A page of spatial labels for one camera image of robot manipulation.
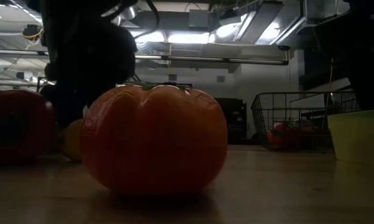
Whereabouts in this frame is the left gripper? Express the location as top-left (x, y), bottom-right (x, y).
top-left (39, 18), bottom-right (138, 127)

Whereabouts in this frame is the yellow toy lemon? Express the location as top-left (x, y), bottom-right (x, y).
top-left (62, 118), bottom-right (85, 162)

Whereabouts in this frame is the large orange-red toy tomato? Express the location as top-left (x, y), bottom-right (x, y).
top-left (80, 83), bottom-right (229, 195)

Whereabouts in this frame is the large red bell pepper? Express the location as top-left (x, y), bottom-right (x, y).
top-left (0, 89), bottom-right (56, 163)

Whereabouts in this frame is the bright ceiling light panel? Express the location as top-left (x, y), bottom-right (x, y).
top-left (136, 30), bottom-right (166, 43)
top-left (167, 32), bottom-right (211, 44)

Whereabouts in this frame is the grey ceiling box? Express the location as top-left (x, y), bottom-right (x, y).
top-left (188, 9), bottom-right (210, 29)

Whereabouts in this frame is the black cabinet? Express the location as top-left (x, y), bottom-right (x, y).
top-left (214, 98), bottom-right (248, 144)

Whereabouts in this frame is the dark red toy fruit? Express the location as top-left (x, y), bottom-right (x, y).
top-left (286, 119), bottom-right (317, 149)

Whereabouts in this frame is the yellow-green plastic tray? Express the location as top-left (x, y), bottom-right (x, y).
top-left (327, 108), bottom-right (374, 166)

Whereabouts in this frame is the yellow black cable reel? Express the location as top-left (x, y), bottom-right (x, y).
top-left (21, 24), bottom-right (44, 41)

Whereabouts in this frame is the black camera frame rig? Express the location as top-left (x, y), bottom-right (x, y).
top-left (124, 81), bottom-right (193, 88)

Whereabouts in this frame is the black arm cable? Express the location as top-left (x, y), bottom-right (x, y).
top-left (133, 0), bottom-right (161, 40)

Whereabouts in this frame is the long ceiling light rail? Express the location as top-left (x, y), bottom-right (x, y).
top-left (0, 49), bottom-right (289, 66)

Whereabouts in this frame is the wire mesh basket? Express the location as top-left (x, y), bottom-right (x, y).
top-left (250, 90), bottom-right (360, 152)

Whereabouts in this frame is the yellow hanging cable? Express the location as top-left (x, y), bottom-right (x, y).
top-left (327, 57), bottom-right (335, 93)

